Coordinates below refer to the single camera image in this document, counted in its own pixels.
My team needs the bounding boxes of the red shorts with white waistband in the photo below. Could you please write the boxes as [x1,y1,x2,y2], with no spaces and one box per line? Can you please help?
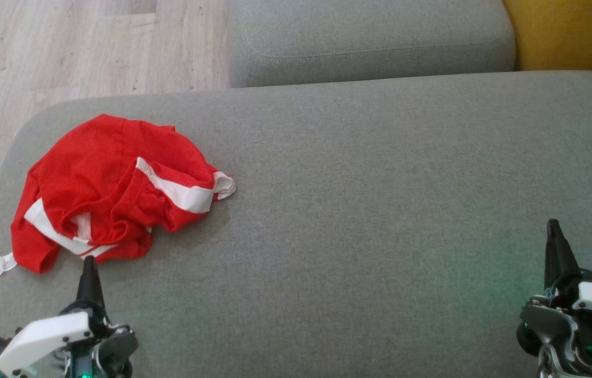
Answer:
[28,113,237,234]

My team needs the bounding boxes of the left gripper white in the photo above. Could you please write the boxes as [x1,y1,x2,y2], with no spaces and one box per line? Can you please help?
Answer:
[0,256,140,378]

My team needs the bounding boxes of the yellow cushion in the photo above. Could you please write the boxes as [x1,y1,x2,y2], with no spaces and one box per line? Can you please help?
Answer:
[503,0,592,75]

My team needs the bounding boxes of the grey sofa seat cushion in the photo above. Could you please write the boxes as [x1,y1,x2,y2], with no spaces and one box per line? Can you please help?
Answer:
[0,71,592,378]

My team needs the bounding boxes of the red shirt with white sleeves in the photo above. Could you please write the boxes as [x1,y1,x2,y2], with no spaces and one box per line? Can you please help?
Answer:
[0,157,153,287]

